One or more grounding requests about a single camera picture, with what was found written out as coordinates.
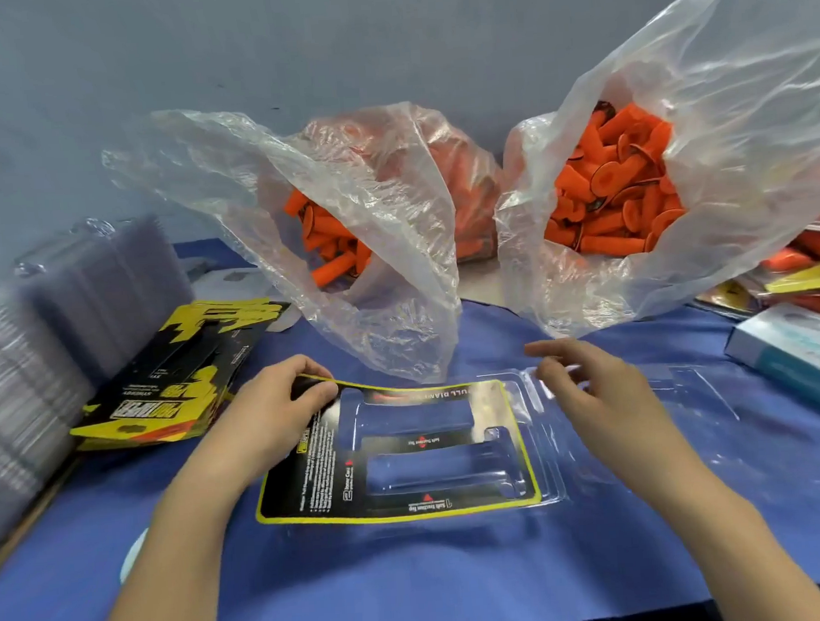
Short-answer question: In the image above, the teal hand stapler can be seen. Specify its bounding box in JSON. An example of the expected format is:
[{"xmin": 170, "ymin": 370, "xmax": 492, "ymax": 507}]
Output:
[{"xmin": 115, "ymin": 523, "xmax": 160, "ymax": 585}]

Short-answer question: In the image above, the person's left forearm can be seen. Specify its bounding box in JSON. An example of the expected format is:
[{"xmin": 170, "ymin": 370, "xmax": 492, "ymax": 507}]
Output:
[{"xmin": 80, "ymin": 469, "xmax": 257, "ymax": 621}]

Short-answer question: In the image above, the stack of yellow black cards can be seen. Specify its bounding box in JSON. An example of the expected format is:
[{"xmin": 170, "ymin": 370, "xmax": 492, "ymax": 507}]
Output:
[{"xmin": 64, "ymin": 296, "xmax": 298, "ymax": 452}]

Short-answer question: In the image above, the stack of clear blister shells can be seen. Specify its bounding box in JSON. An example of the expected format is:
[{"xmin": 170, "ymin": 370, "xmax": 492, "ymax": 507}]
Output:
[{"xmin": 0, "ymin": 213, "xmax": 210, "ymax": 558}]

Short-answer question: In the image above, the person's right hand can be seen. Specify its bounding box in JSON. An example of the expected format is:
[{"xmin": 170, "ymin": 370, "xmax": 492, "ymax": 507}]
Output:
[{"xmin": 523, "ymin": 328, "xmax": 703, "ymax": 512}]

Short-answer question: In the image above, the person's left hand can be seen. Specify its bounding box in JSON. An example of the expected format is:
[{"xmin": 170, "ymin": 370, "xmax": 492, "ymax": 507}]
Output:
[{"xmin": 178, "ymin": 353, "xmax": 348, "ymax": 498}]

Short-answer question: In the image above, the large clear plastic bag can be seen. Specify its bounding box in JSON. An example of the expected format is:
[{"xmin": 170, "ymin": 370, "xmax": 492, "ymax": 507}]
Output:
[{"xmin": 481, "ymin": 0, "xmax": 820, "ymax": 342}]

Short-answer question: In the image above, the person's right forearm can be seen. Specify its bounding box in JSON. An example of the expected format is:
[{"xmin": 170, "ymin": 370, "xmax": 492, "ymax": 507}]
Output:
[{"xmin": 641, "ymin": 451, "xmax": 820, "ymax": 621}]

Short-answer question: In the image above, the white printed paper sheet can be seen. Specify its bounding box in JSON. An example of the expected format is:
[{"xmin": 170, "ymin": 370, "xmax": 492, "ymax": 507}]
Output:
[{"xmin": 192, "ymin": 262, "xmax": 305, "ymax": 336}]

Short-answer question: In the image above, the teal white cardboard box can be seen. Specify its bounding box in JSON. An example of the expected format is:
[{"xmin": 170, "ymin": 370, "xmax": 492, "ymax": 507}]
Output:
[{"xmin": 721, "ymin": 299, "xmax": 820, "ymax": 436}]

